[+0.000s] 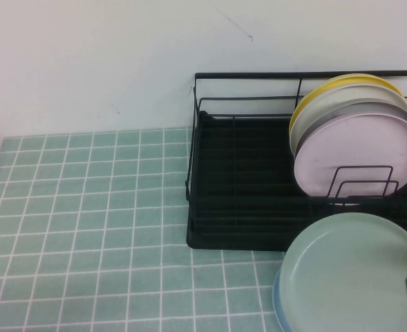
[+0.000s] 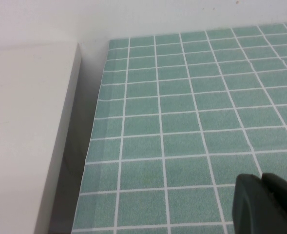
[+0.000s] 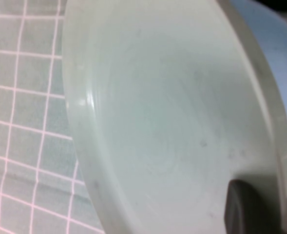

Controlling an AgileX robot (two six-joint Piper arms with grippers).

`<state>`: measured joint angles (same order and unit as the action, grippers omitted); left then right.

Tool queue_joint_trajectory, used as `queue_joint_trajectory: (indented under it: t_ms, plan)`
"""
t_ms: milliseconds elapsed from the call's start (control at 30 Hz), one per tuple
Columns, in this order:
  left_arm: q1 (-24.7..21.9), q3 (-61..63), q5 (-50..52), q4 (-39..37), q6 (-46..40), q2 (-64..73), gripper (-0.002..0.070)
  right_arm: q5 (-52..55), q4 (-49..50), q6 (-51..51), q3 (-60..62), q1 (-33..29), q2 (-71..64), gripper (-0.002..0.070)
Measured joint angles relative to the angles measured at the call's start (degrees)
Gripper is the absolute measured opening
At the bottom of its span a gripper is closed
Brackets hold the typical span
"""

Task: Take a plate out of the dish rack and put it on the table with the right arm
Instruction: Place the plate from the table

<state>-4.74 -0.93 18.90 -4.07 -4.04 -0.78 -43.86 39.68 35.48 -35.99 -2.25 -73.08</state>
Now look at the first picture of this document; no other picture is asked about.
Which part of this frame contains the light green plate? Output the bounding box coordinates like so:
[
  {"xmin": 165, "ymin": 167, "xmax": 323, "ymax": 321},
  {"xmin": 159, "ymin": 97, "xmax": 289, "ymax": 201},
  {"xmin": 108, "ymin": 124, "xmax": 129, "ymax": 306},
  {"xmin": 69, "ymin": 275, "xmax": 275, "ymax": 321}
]
[{"xmin": 278, "ymin": 212, "xmax": 407, "ymax": 332}]

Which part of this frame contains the light blue plate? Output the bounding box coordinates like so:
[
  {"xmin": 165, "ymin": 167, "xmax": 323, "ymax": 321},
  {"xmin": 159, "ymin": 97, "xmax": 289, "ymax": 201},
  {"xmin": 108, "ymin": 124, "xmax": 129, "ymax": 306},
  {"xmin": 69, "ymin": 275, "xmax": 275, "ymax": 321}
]
[{"xmin": 272, "ymin": 268, "xmax": 296, "ymax": 332}]

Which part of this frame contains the pink plate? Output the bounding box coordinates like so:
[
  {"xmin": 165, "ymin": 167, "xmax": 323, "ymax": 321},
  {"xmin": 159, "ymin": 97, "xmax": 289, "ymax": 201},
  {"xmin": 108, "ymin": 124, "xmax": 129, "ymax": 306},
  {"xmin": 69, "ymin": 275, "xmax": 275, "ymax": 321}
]
[{"xmin": 293, "ymin": 113, "xmax": 407, "ymax": 208}]

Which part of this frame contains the grey plate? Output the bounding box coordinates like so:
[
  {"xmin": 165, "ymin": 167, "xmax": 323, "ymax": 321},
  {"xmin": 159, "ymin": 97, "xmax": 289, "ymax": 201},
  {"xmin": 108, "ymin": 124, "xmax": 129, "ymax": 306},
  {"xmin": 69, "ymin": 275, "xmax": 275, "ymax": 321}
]
[{"xmin": 294, "ymin": 99, "xmax": 407, "ymax": 157}]

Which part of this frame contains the white plate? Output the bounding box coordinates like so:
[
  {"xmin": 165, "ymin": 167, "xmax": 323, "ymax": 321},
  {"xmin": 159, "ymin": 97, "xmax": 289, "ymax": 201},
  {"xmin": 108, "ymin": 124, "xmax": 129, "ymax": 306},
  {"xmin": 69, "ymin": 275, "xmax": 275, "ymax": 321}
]
[{"xmin": 289, "ymin": 82, "xmax": 407, "ymax": 157}]

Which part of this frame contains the yellow plate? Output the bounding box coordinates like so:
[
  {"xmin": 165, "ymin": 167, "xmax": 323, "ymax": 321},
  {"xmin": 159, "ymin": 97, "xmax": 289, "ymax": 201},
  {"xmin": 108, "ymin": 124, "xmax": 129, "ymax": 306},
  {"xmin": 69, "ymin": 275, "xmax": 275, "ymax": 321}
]
[{"xmin": 289, "ymin": 73, "xmax": 406, "ymax": 131}]

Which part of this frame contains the green checkered tablecloth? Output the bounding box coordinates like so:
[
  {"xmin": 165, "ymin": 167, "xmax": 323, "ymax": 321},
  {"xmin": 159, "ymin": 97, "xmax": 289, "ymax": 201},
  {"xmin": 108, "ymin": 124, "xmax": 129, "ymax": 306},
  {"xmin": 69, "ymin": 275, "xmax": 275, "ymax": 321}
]
[{"xmin": 0, "ymin": 127, "xmax": 407, "ymax": 332}]

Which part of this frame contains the black wire dish rack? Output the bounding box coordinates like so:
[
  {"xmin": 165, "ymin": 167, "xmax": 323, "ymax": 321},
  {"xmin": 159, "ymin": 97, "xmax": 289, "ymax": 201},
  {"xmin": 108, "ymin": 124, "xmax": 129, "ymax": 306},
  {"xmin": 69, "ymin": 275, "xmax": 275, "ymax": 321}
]
[{"xmin": 186, "ymin": 70, "xmax": 407, "ymax": 252}]

